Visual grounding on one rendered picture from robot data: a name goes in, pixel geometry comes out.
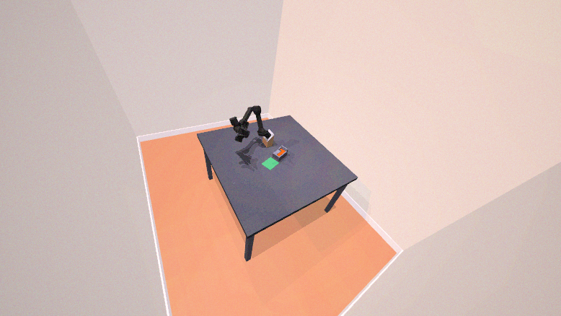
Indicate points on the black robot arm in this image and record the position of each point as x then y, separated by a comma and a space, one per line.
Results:
256, 110

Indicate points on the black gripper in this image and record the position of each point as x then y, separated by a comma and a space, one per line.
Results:
240, 130

